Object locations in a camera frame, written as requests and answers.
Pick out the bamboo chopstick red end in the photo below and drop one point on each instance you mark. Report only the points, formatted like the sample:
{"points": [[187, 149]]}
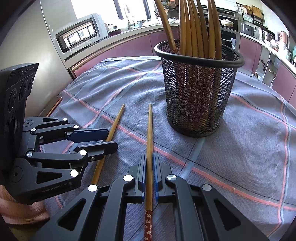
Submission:
{"points": [[149, 179]]}

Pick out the white microwave oven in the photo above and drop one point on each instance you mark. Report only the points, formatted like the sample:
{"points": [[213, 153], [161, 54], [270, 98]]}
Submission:
{"points": [[79, 35]]}

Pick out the pink sleeve forearm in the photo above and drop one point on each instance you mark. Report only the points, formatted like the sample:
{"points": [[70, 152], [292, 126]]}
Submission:
{"points": [[15, 213]]}

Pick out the black mesh holder cup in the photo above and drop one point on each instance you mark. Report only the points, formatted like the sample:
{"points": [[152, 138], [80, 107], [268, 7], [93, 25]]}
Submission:
{"points": [[197, 89]]}

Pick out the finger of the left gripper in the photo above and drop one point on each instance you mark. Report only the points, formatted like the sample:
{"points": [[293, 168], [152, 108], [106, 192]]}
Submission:
{"points": [[88, 135], [96, 151]]}

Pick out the grey plaid tablecloth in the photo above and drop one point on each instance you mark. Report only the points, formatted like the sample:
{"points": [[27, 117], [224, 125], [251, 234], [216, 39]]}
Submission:
{"points": [[250, 159]]}

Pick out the chopstick in holder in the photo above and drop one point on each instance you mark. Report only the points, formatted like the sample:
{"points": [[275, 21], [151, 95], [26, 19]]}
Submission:
{"points": [[166, 25], [182, 27], [193, 22], [204, 30], [215, 42], [188, 30]]}

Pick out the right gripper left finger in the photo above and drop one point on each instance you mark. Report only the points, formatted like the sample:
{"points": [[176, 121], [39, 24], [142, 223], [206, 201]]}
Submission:
{"points": [[137, 193]]}

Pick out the black built-in oven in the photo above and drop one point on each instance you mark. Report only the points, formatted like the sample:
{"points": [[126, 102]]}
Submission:
{"points": [[230, 35]]}

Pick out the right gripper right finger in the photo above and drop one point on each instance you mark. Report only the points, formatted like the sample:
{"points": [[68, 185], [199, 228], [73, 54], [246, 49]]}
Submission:
{"points": [[162, 192]]}

